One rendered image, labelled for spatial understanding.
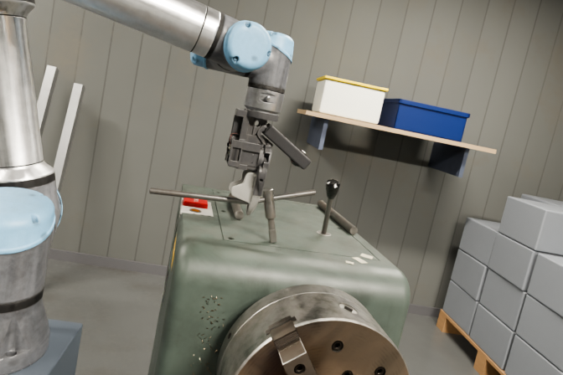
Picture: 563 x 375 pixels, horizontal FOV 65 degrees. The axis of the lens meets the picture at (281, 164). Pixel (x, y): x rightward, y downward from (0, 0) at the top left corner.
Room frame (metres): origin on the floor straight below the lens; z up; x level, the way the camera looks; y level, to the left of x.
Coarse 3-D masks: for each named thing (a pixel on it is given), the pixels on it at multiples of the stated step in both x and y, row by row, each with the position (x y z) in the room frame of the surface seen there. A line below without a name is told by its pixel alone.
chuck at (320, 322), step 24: (264, 312) 0.69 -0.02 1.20; (288, 312) 0.67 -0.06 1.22; (312, 312) 0.66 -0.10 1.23; (336, 312) 0.66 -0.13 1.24; (360, 312) 0.70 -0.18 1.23; (240, 336) 0.68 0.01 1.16; (264, 336) 0.63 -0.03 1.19; (312, 336) 0.64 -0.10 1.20; (336, 336) 0.64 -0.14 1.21; (360, 336) 0.65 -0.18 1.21; (384, 336) 0.66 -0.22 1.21; (240, 360) 0.63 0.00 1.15; (264, 360) 0.62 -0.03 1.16; (312, 360) 0.64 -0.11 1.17; (336, 360) 0.65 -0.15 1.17; (360, 360) 0.66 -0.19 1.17; (384, 360) 0.66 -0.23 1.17
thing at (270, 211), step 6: (264, 192) 0.89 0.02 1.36; (270, 192) 0.88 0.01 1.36; (270, 198) 0.88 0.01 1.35; (264, 204) 0.89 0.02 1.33; (270, 204) 0.88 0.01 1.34; (270, 210) 0.88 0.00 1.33; (270, 216) 0.89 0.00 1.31; (270, 222) 0.89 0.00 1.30; (270, 228) 0.89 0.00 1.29; (270, 234) 0.89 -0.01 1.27; (270, 240) 0.89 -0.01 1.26; (276, 240) 0.90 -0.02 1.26
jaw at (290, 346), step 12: (288, 324) 0.65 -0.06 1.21; (276, 336) 0.63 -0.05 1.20; (288, 336) 0.63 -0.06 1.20; (288, 348) 0.61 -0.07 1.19; (300, 348) 0.60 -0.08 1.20; (288, 360) 0.59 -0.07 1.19; (300, 360) 0.59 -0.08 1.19; (288, 372) 0.59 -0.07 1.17; (300, 372) 0.59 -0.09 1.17; (312, 372) 0.60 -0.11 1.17
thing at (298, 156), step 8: (272, 128) 0.86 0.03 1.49; (272, 136) 0.86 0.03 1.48; (280, 136) 0.87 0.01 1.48; (280, 144) 0.87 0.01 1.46; (288, 144) 0.87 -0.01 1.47; (288, 152) 0.87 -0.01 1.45; (296, 152) 0.88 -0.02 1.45; (304, 152) 0.89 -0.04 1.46; (296, 160) 0.88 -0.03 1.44; (304, 160) 0.88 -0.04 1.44; (304, 168) 0.88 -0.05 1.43
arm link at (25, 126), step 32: (0, 0) 0.66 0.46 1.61; (32, 0) 0.71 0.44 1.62; (0, 32) 0.67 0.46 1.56; (0, 64) 0.67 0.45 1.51; (0, 96) 0.68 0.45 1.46; (32, 96) 0.72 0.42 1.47; (0, 128) 0.68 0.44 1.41; (32, 128) 0.71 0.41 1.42; (0, 160) 0.68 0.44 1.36; (32, 160) 0.71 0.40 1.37
